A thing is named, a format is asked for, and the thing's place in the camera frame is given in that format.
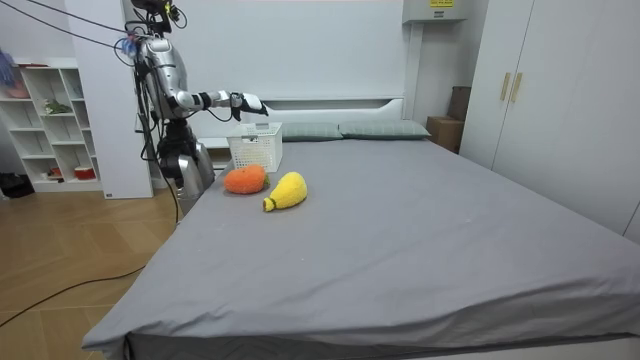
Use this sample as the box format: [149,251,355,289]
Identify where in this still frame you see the light cardboard box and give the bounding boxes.
[425,115,466,155]

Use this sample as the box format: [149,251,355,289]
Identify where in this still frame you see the robot legs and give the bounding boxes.
[156,118,217,217]

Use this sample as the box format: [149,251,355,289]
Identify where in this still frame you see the dark brown cardboard box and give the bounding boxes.
[446,85,472,123]

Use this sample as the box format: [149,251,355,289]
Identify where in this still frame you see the black bag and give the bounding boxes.
[0,171,37,200]

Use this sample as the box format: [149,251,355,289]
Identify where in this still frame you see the robot body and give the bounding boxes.
[113,0,190,124]

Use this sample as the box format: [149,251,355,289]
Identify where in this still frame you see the cable bundle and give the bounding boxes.
[0,0,142,59]

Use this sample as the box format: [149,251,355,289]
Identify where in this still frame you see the blue duster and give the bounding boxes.
[0,47,18,89]

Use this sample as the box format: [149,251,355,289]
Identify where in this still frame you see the white bedside table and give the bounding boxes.
[197,136,233,174]

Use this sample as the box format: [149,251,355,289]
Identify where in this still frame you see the grey wall box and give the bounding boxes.
[401,0,472,25]

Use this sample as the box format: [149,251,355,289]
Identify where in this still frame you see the pink bowl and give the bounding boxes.
[5,79,32,100]

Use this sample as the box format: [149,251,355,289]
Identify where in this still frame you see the orange fruit soft toy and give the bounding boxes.
[222,164,272,196]

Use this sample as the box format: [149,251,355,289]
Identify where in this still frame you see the white open shelf unit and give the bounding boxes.
[0,56,104,194]

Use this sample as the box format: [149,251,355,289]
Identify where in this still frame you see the grey-green pillow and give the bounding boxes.
[281,122,345,143]
[338,119,432,141]

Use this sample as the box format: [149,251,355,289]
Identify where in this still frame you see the yellow pear soft toy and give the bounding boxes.
[262,171,309,213]

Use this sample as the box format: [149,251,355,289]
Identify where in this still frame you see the grey bed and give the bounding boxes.
[81,97,640,360]

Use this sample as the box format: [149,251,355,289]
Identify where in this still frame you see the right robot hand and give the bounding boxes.
[229,91,270,123]

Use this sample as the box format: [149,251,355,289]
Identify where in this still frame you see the green plant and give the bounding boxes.
[43,98,73,117]

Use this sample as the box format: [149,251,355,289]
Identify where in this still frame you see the white wardrobe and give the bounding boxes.
[458,0,640,246]

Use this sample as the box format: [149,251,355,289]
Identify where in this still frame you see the black floor cable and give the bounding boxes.
[0,149,182,329]

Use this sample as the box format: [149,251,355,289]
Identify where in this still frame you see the white plastic basket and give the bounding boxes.
[226,121,284,174]

